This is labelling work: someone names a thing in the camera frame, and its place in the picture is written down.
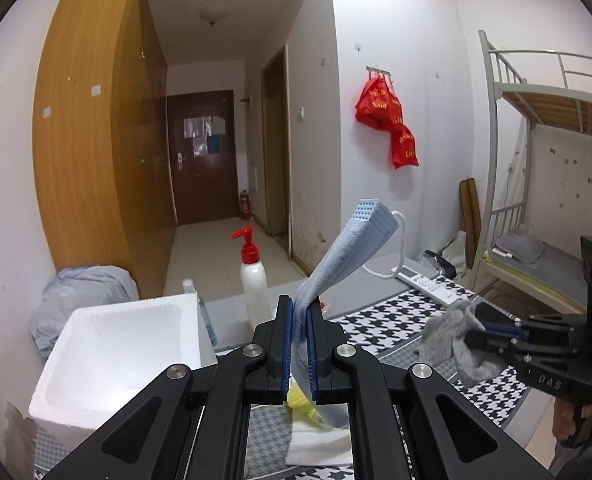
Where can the light blue bedding bundle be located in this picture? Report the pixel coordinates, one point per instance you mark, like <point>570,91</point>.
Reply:
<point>75,295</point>

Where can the houndstooth blanket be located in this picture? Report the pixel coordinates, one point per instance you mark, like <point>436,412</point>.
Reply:
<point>376,325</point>

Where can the white metal bunk bed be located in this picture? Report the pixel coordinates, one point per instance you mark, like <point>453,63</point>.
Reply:
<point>496,85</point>

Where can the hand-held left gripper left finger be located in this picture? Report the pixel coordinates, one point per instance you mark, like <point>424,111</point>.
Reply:
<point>287,355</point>

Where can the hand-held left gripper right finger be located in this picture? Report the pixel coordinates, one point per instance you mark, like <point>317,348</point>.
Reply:
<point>312,360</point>

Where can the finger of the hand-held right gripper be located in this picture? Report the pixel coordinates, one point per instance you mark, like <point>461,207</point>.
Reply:
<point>506,325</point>
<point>501,345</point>

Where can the white plastic bag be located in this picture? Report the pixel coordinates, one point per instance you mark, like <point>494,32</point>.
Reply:
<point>458,247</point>

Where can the leaning wooden boards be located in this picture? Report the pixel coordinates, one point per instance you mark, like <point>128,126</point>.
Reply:
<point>471,220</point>

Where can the metal wall hook rack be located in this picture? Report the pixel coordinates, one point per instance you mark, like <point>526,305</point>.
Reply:
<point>378,71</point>

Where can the yellow mesh pad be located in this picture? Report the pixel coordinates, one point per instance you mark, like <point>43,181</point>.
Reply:
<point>301,402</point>

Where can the white paper tissue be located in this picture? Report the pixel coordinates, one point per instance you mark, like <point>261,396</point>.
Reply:
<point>321,446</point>

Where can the white pump bottle red cap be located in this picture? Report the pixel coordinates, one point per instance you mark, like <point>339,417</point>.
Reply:
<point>253,285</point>

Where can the dark brown door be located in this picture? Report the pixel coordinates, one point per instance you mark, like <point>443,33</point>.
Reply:
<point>200,190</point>

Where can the wooden doorway frame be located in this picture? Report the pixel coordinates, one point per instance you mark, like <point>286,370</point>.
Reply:
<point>287,160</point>

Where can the person's right hand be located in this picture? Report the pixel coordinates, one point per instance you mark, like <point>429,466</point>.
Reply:
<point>564,419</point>

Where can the red plastic bag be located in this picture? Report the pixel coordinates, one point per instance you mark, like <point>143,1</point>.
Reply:
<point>403,150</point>
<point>376,105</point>

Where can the red fire extinguisher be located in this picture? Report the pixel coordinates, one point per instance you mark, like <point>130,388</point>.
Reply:
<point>246,206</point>

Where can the white paper sheet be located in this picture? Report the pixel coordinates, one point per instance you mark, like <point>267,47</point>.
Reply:
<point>218,125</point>

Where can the white foam box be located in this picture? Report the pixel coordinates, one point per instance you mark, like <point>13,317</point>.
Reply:
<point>110,345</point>

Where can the white power strip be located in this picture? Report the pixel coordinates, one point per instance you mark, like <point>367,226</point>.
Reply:
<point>428,284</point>

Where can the ceiling lamp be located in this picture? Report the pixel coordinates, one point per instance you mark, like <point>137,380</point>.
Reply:
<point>214,14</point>

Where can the grey printed notice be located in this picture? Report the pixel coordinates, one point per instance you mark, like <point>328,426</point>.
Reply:
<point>196,127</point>

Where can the blue paper notice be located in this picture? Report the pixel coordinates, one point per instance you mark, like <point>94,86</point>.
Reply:
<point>214,144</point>

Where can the blue cleaning cloth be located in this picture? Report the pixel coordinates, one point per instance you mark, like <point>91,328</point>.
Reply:
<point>346,250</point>

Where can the grey pillow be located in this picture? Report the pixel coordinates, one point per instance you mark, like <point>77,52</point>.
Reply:
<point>518,248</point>

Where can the small white cup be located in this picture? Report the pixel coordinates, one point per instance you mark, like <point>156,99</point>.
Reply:
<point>188,287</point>

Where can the grey cloth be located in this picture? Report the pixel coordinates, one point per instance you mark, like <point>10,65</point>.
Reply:
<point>446,335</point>

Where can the wooden wardrobe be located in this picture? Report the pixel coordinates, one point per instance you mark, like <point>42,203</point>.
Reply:
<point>85,160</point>

